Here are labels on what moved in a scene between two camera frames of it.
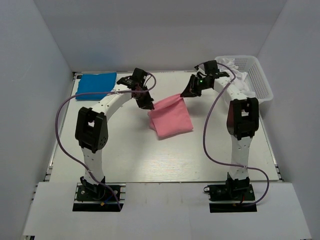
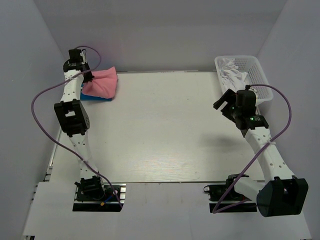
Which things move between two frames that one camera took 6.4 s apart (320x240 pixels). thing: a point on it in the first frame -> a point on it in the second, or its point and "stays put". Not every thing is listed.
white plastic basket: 257,80 stays put
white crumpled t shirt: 240,78 stays put
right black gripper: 187,92 -> 229,95
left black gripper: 147,103 -> 89,77
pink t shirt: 170,117 -> 103,84
